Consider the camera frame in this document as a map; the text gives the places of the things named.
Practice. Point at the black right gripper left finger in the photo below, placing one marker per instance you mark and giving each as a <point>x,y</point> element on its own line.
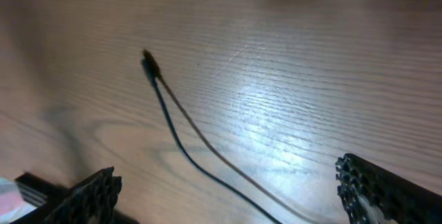
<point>79,203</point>

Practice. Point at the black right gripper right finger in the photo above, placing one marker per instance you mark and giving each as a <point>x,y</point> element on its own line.
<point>372,194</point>

